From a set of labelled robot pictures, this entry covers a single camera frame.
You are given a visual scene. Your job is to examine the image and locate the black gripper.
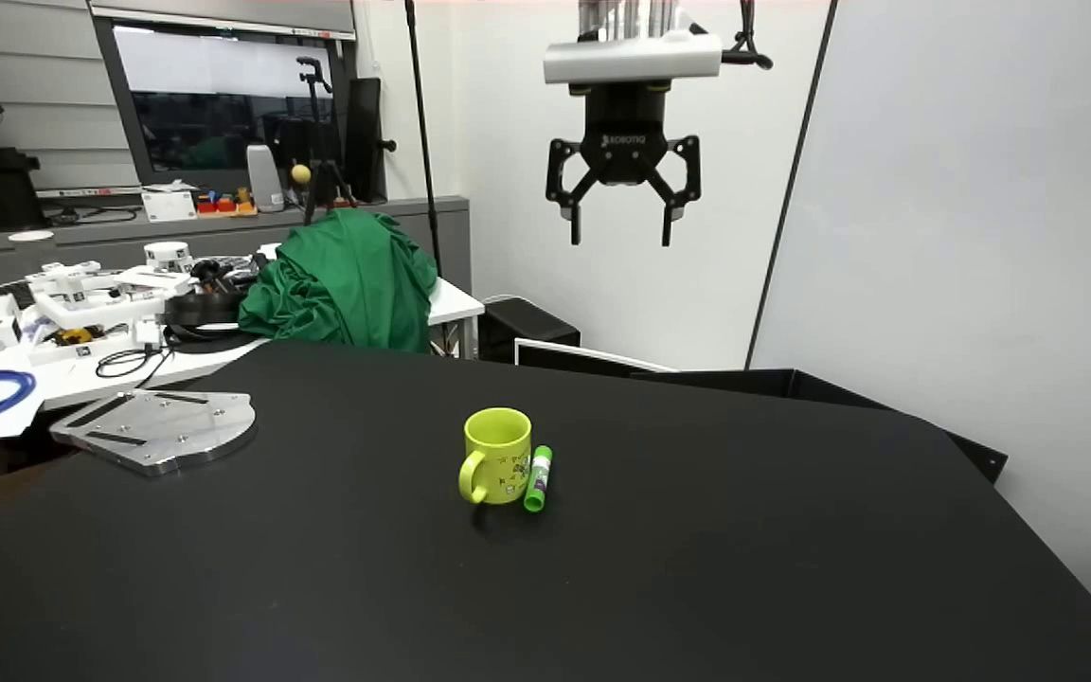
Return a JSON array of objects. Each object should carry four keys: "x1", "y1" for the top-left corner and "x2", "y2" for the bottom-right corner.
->
[{"x1": 542, "y1": 78, "x2": 703, "y2": 250}]

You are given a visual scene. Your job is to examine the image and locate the yellow-green mug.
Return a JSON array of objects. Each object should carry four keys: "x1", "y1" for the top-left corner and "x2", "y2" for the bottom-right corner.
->
[{"x1": 455, "y1": 401, "x2": 537, "y2": 511}]

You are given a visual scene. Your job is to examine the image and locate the black slanted pole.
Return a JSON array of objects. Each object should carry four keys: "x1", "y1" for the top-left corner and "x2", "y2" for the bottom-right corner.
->
[{"x1": 743, "y1": 0, "x2": 845, "y2": 370}]

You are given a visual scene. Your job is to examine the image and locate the black box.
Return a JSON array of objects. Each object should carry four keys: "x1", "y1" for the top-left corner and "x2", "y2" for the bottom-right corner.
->
[{"x1": 476, "y1": 295, "x2": 585, "y2": 367}]

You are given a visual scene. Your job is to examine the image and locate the thin black vertical pole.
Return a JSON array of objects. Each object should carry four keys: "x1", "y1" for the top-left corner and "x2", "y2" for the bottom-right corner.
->
[{"x1": 397, "y1": 0, "x2": 443, "y2": 276}]

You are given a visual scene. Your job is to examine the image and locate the white desk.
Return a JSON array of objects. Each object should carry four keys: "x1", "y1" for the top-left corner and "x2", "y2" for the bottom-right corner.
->
[{"x1": 0, "y1": 257, "x2": 489, "y2": 448}]

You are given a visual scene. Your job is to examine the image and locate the green cloth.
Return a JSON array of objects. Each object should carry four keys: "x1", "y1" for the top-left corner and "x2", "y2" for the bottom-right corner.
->
[{"x1": 236, "y1": 203, "x2": 443, "y2": 358}]

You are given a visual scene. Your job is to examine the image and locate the black tripod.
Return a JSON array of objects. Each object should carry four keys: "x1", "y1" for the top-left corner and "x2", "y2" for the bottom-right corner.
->
[{"x1": 291, "y1": 54, "x2": 363, "y2": 226}]

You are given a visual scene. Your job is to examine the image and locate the small colourful toys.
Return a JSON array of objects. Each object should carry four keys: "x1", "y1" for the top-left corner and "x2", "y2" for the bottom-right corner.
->
[{"x1": 195, "y1": 184, "x2": 260, "y2": 218}]

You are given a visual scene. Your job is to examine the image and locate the white plastic device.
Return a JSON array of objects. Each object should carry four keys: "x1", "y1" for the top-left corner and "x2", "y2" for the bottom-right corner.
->
[{"x1": 23, "y1": 240, "x2": 200, "y2": 334}]

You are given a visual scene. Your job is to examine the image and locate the grey counter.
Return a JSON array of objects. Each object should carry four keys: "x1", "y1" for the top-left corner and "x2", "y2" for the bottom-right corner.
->
[{"x1": 0, "y1": 194, "x2": 472, "y2": 304}]

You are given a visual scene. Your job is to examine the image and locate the dark wall screen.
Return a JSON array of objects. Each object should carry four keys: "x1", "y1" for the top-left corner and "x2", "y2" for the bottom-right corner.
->
[{"x1": 87, "y1": 2, "x2": 363, "y2": 195}]

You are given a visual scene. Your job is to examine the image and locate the black headphones and cables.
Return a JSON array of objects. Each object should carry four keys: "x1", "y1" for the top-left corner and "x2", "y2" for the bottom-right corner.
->
[{"x1": 163, "y1": 257, "x2": 269, "y2": 355}]

